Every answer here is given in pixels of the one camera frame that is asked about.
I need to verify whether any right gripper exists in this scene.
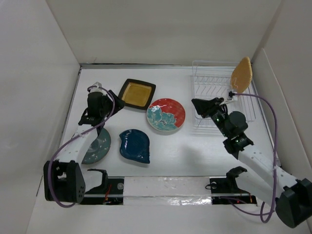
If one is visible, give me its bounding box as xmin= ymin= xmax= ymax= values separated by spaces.
xmin=192 ymin=97 xmax=230 ymax=137

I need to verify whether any black yellow square plate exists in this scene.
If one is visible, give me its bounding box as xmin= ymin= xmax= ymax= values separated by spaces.
xmin=118 ymin=78 xmax=156 ymax=111

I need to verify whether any red teal floral plate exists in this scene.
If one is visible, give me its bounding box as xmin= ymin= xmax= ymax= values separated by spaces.
xmin=146 ymin=98 xmax=186 ymax=132

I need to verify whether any dark blue leaf plate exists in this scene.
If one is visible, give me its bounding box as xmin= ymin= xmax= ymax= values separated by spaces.
xmin=119 ymin=129 xmax=150 ymax=164

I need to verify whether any grey-green round plate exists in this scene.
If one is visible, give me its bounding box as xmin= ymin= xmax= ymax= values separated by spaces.
xmin=82 ymin=128 xmax=111 ymax=165

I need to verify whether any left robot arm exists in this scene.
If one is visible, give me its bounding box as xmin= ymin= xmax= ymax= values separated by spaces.
xmin=43 ymin=85 xmax=125 ymax=208

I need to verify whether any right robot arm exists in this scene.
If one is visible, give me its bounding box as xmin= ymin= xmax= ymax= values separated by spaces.
xmin=192 ymin=97 xmax=312 ymax=228

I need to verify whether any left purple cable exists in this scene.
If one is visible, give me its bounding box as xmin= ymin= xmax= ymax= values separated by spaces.
xmin=47 ymin=85 xmax=116 ymax=208

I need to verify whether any purple cable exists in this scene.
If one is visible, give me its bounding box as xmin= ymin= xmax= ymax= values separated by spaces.
xmin=229 ymin=92 xmax=278 ymax=223
xmin=47 ymin=85 xmax=116 ymax=208

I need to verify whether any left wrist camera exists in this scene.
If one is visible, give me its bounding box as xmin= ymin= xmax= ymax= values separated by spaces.
xmin=87 ymin=82 xmax=102 ymax=93

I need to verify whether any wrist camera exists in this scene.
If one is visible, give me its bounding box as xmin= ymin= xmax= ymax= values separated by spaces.
xmin=226 ymin=90 xmax=238 ymax=101
xmin=87 ymin=82 xmax=102 ymax=93

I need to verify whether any white wire dish rack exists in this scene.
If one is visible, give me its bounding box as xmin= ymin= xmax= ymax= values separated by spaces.
xmin=191 ymin=60 xmax=256 ymax=122

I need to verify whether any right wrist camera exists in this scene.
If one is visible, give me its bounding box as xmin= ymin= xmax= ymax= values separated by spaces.
xmin=226 ymin=90 xmax=238 ymax=101

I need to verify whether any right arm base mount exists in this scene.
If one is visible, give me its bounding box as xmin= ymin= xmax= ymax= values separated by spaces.
xmin=205 ymin=166 xmax=257 ymax=205

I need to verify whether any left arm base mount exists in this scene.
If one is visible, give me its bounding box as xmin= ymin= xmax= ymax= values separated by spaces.
xmin=80 ymin=169 xmax=124 ymax=205

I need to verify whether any metal rail bar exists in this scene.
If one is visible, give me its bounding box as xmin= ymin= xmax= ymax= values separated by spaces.
xmin=84 ymin=193 xmax=252 ymax=198

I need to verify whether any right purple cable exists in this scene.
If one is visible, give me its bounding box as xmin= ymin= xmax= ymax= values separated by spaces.
xmin=229 ymin=92 xmax=278 ymax=223

